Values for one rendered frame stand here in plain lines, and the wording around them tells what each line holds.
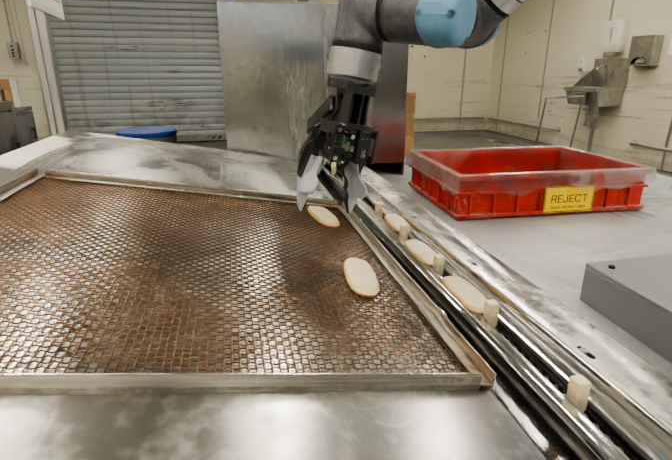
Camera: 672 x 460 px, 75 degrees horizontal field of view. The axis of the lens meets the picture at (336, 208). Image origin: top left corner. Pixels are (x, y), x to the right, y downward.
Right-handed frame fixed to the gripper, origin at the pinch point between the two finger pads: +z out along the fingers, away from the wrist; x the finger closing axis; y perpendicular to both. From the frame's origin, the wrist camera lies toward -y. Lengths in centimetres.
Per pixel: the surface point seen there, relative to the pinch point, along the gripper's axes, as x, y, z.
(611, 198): 70, 0, -5
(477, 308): 10.1, 27.9, 3.9
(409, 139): 258, -381, 23
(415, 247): 12.9, 9.3, 3.6
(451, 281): 10.9, 21.5, 3.5
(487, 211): 41.3, -6.8, 1.2
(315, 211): -1.3, -0.3, 1.3
